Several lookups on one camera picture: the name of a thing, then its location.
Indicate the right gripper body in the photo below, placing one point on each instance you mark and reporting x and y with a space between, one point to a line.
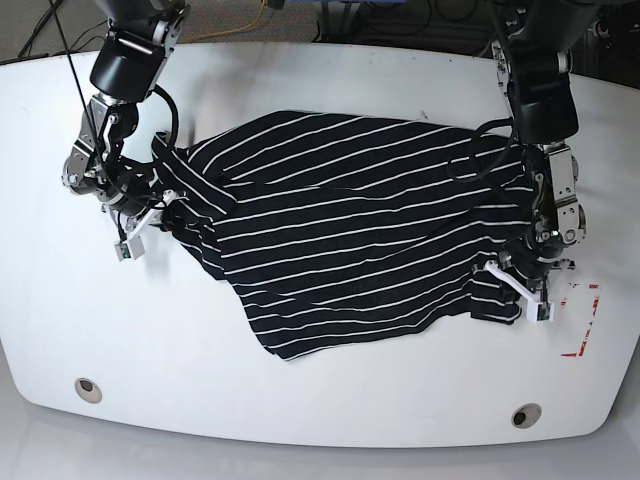
148 217

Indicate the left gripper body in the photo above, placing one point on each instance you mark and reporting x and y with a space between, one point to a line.
537 287

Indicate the black white striped t-shirt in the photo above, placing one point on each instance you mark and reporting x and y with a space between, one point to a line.
337 229

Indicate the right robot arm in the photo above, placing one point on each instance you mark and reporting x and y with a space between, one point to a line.
141 37

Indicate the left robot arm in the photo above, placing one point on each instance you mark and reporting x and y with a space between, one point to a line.
532 52

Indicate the red tape rectangle marking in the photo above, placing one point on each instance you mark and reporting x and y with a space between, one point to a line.
575 317

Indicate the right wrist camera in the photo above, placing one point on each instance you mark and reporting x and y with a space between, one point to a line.
130 248

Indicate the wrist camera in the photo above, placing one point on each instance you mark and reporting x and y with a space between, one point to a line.
539 311
130 248

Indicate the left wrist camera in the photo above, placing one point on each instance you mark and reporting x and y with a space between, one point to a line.
539 311

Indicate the right table cable grommet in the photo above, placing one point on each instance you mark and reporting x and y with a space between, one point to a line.
526 416

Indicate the table cable grommet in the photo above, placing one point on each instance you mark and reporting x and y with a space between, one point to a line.
88 391
526 416

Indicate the left table cable grommet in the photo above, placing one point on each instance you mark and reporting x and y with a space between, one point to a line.
88 391

